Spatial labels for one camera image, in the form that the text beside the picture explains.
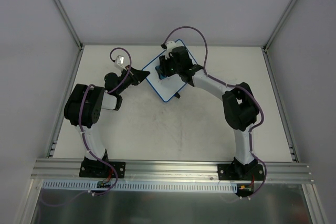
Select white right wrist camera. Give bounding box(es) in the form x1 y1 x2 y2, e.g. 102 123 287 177
161 41 177 51

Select whiteboard stand with black feet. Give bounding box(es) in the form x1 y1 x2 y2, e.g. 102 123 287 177
174 92 181 99

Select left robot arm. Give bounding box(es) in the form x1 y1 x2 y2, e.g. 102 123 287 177
64 66 150 177

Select aluminium corner frame post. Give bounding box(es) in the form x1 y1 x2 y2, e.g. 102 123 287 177
261 0 317 51

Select white slotted cable duct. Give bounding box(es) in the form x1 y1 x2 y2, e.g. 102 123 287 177
41 179 238 194

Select left aluminium corner post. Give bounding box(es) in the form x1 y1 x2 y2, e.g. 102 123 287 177
52 0 82 49

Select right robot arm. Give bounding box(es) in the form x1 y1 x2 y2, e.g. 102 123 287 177
155 42 259 180

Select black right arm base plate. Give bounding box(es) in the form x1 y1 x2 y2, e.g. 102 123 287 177
217 163 265 181

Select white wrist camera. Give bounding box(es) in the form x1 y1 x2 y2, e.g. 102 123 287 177
161 41 177 51
114 55 126 71

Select blue black whiteboard eraser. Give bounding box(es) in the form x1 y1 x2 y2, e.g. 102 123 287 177
155 66 167 80

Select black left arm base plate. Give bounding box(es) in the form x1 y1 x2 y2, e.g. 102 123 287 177
79 159 126 178

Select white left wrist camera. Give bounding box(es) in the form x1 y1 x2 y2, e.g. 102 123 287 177
114 55 126 71

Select aluminium front rail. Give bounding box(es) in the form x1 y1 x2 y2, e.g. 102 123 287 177
30 158 314 184

